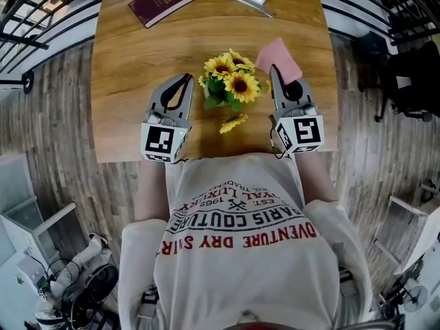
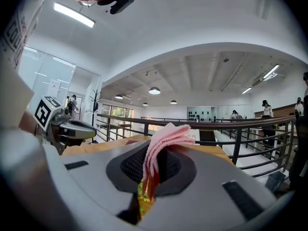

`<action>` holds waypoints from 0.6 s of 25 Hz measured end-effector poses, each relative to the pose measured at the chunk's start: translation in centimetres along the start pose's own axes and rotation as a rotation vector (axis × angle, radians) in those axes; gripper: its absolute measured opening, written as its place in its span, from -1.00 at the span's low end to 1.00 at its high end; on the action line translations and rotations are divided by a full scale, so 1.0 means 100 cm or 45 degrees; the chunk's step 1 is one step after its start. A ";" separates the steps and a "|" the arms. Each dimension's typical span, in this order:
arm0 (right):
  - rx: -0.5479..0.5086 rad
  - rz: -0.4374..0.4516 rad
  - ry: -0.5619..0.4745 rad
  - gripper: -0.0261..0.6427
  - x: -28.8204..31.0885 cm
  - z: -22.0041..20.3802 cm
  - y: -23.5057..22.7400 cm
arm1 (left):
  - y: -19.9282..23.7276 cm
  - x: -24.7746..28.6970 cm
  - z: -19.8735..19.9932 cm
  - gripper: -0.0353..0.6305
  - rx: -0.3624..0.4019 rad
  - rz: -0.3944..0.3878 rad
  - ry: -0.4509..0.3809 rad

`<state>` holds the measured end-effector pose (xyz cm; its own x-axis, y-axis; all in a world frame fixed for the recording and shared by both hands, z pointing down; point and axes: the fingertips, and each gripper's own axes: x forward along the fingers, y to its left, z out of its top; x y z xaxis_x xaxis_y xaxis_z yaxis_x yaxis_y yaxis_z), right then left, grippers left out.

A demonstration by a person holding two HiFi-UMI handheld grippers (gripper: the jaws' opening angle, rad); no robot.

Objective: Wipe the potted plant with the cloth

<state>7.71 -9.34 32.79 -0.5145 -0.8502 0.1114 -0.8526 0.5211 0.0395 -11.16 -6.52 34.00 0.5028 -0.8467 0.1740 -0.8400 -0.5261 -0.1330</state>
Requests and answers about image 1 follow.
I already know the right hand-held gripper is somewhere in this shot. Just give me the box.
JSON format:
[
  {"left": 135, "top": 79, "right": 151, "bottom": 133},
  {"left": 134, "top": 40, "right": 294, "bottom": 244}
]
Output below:
[{"left": 269, "top": 63, "right": 325, "bottom": 155}]

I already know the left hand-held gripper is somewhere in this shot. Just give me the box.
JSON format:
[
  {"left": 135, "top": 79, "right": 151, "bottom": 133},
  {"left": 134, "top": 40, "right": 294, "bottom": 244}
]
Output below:
[{"left": 140, "top": 73, "right": 195, "bottom": 165}]

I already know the pink cloth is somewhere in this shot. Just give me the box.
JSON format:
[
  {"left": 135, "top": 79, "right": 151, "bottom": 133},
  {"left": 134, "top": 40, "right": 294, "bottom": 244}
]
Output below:
[{"left": 254, "top": 36, "right": 303, "bottom": 84}]

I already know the sunflower bouquet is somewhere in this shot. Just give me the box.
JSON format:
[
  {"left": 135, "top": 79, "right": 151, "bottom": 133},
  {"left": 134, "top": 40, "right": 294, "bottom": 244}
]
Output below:
[{"left": 197, "top": 48, "right": 272, "bottom": 135}]

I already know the person's left forearm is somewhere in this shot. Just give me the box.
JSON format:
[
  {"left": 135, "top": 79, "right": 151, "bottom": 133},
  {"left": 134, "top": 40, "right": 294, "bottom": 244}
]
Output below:
[{"left": 133, "top": 159, "right": 171, "bottom": 223}]

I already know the person's right forearm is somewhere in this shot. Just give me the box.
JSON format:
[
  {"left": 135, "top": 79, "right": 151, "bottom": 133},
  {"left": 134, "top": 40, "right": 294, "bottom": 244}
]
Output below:
[{"left": 291, "top": 151, "right": 340, "bottom": 208}]

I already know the silver metal clip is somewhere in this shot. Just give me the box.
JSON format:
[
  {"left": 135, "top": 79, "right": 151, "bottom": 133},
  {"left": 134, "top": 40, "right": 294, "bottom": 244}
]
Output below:
[{"left": 230, "top": 0, "right": 276, "bottom": 19}]

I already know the dark red hardcover book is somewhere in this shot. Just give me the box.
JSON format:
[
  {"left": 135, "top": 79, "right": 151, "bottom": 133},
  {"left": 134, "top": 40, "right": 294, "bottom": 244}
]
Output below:
[{"left": 128, "top": 0, "right": 195, "bottom": 29}]

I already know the black office chair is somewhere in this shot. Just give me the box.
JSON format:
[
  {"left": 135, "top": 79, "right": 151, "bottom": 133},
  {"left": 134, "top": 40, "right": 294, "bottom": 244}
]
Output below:
[{"left": 357, "top": 31, "right": 440, "bottom": 123}]

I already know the black metal railing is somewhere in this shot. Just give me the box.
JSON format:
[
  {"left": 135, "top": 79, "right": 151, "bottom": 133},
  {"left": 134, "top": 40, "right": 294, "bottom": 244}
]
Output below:
[
  {"left": 316, "top": 0, "right": 440, "bottom": 47},
  {"left": 0, "top": 0, "right": 108, "bottom": 96}
]

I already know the person's white printed t-shirt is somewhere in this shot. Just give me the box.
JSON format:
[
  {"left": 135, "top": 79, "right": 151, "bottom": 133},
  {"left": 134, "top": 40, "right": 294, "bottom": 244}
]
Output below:
[{"left": 118, "top": 153, "right": 374, "bottom": 330}]

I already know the black swivel chair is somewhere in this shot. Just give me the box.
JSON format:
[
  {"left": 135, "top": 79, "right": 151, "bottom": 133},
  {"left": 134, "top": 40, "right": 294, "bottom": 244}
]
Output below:
[{"left": 70, "top": 263, "right": 120, "bottom": 330}]

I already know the white desk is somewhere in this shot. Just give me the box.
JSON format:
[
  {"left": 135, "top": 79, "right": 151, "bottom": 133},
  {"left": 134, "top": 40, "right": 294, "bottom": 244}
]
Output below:
[{"left": 374, "top": 194, "right": 440, "bottom": 276}]

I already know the white worktable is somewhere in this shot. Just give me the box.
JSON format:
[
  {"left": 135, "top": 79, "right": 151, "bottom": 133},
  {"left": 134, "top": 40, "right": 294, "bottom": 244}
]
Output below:
[{"left": 0, "top": 252, "right": 49, "bottom": 309}]

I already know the floor fan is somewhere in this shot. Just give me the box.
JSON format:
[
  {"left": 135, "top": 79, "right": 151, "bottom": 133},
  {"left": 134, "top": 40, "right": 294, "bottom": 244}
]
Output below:
[{"left": 403, "top": 285, "right": 429, "bottom": 313}]

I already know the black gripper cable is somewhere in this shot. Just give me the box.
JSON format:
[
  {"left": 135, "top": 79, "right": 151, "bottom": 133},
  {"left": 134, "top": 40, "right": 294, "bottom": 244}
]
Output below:
[{"left": 269, "top": 127, "right": 288, "bottom": 160}]

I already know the white frame cabinet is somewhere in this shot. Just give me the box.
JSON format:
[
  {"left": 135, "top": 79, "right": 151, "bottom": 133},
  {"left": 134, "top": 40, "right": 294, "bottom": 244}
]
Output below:
[{"left": 0, "top": 201, "right": 78, "bottom": 266}]

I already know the grey harness strap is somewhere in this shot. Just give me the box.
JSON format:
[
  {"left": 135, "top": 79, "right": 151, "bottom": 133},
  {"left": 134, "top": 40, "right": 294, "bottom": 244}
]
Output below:
[
  {"left": 338, "top": 266, "right": 360, "bottom": 297},
  {"left": 140, "top": 285, "right": 161, "bottom": 319}
]

